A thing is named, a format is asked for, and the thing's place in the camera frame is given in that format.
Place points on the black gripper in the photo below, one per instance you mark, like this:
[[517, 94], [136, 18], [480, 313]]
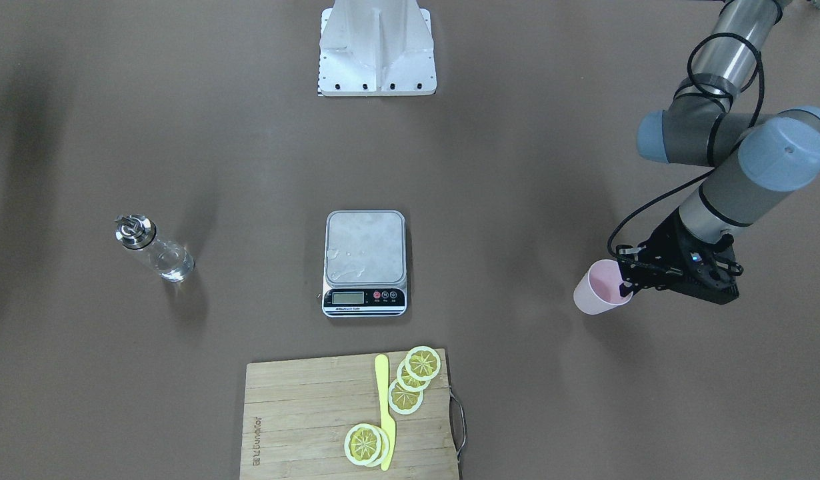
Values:
[[667, 244]]

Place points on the pink plastic cup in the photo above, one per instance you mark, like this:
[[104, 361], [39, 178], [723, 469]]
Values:
[[599, 289]]

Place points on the glass sauce bottle metal spout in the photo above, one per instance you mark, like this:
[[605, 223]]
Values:
[[139, 235]]

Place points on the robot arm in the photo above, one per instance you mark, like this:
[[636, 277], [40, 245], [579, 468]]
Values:
[[753, 162]]

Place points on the digital kitchen scale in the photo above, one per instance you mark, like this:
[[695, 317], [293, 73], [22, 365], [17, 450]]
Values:
[[365, 273]]

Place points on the lemon slice far end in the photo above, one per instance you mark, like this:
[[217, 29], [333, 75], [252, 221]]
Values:
[[423, 363]]

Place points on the lemon slice middle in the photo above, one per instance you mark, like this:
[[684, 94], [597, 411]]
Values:
[[408, 382]]

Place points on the lemon slice near knife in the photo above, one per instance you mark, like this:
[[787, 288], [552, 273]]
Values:
[[402, 401]]

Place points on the yellow plastic knife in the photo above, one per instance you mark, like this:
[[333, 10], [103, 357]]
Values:
[[387, 423]]

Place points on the lemon slice hidden pair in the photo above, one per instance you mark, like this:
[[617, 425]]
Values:
[[385, 447]]

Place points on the lemon slice front pair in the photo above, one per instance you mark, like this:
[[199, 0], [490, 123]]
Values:
[[361, 444]]

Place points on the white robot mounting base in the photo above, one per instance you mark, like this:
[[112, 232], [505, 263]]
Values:
[[376, 49]]

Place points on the bamboo cutting board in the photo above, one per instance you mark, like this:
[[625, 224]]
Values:
[[296, 414]]

